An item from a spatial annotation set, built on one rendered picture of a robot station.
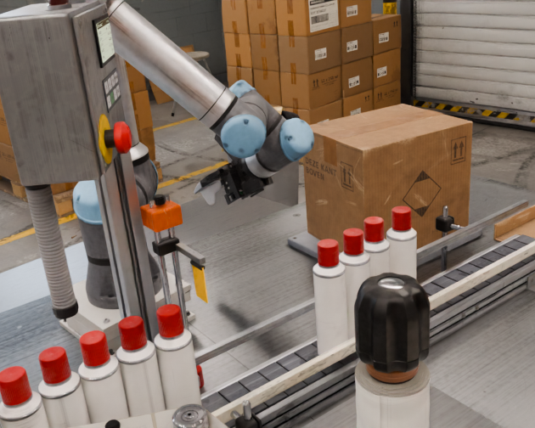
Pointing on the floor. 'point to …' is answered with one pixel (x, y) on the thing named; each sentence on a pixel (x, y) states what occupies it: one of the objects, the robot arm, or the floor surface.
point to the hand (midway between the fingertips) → (209, 184)
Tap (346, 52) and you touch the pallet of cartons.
